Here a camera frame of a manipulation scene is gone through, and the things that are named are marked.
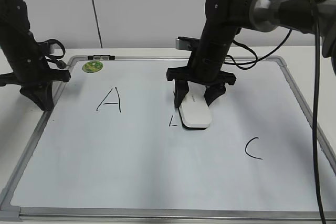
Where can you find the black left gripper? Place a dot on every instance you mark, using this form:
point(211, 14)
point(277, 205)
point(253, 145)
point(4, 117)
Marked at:
point(34, 68)

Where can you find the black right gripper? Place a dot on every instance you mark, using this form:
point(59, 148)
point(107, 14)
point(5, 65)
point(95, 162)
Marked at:
point(204, 67)

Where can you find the white whiteboard eraser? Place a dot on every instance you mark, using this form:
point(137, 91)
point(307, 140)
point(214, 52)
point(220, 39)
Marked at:
point(194, 111)

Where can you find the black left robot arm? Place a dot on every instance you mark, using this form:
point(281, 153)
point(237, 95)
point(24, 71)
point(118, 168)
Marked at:
point(14, 19)

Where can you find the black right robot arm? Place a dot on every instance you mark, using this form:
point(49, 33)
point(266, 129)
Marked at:
point(225, 19)

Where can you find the green round magnet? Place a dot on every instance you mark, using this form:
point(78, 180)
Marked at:
point(92, 66)

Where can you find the black silver board clip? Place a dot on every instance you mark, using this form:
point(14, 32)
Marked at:
point(101, 57)

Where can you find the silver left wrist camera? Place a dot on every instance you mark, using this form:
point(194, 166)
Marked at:
point(52, 48)

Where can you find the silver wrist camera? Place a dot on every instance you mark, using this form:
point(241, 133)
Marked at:
point(52, 48)
point(186, 43)

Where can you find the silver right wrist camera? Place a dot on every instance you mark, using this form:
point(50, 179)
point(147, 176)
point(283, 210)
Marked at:
point(186, 43)

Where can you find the white whiteboard with grey frame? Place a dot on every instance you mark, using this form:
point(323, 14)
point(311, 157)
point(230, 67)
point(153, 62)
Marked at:
point(114, 147)

